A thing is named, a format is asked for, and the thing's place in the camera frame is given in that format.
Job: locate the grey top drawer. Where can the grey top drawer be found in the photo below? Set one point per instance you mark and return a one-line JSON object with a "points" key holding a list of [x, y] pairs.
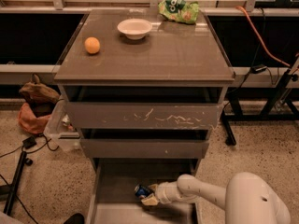
{"points": [[143, 116]]}

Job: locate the white bowl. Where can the white bowl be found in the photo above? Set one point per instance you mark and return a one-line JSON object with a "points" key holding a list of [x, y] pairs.
{"points": [[134, 29]]}

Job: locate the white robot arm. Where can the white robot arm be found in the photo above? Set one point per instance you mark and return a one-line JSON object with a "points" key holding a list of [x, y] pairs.
{"points": [[247, 199]]}

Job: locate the black table frame right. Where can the black table frame right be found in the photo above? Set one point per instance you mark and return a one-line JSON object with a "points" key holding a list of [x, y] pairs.
{"points": [[281, 96]]}

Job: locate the black power adapter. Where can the black power adapter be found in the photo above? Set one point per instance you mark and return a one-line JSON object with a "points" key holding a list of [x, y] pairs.
{"points": [[256, 69]]}

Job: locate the grey drawer cabinet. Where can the grey drawer cabinet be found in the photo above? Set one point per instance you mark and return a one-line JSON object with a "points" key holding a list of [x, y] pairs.
{"points": [[174, 64]]}

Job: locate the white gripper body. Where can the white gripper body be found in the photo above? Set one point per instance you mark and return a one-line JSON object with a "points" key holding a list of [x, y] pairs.
{"points": [[163, 191]]}

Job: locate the orange fruit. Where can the orange fruit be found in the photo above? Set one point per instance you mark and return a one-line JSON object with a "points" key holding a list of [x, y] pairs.
{"points": [[92, 45]]}

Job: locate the brown orange cloth bag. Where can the brown orange cloth bag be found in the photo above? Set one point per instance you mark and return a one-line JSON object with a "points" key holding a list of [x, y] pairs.
{"points": [[40, 100]]}

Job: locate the grey middle drawer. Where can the grey middle drawer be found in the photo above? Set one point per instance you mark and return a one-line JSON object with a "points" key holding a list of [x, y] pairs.
{"points": [[144, 149]]}

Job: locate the blue pepsi can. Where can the blue pepsi can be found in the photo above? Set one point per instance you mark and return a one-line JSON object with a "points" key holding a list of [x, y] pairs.
{"points": [[142, 192]]}

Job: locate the grey bottom drawer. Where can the grey bottom drawer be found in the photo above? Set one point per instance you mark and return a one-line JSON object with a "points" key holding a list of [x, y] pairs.
{"points": [[114, 202]]}

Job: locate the grey drawer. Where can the grey drawer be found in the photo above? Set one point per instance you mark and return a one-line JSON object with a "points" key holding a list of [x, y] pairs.
{"points": [[144, 149], [143, 116], [114, 202]]}

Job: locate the black stand left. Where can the black stand left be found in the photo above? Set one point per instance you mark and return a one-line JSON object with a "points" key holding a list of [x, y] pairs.
{"points": [[8, 192]]}

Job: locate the green chip bag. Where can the green chip bag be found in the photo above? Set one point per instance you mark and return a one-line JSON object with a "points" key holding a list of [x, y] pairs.
{"points": [[179, 11]]}

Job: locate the clear plastic bin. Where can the clear plastic bin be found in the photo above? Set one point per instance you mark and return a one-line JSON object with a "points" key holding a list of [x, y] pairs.
{"points": [[60, 131]]}

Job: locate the black shoe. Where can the black shoe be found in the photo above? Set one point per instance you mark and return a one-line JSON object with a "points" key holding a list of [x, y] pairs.
{"points": [[75, 219]]}

